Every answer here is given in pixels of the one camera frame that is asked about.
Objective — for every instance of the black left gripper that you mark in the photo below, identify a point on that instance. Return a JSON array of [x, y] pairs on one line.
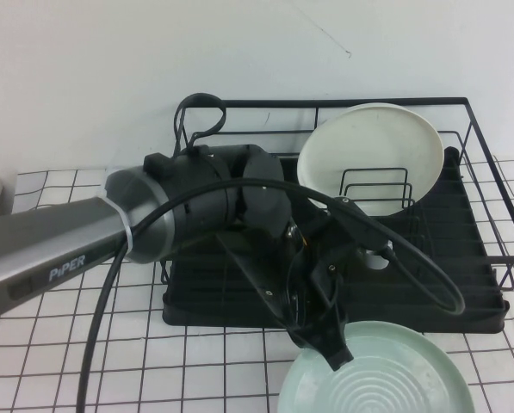
[[291, 275]]

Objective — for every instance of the green round plate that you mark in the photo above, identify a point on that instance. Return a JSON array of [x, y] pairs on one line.
[[403, 370]]

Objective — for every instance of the grey left Piper arm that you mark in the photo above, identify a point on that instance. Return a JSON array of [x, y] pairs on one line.
[[67, 245]]

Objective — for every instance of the black dish drying rack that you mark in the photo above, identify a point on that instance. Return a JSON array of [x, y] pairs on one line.
[[433, 310]]

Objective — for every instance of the cream round plate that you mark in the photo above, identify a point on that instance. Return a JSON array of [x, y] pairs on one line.
[[368, 142]]

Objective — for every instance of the white black-grid tablecloth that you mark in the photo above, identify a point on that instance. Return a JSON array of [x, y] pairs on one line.
[[196, 370]]

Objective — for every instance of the white zip tie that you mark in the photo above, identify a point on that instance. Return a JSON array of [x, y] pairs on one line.
[[125, 228]]

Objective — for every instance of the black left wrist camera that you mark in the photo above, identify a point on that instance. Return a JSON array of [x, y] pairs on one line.
[[364, 232]]

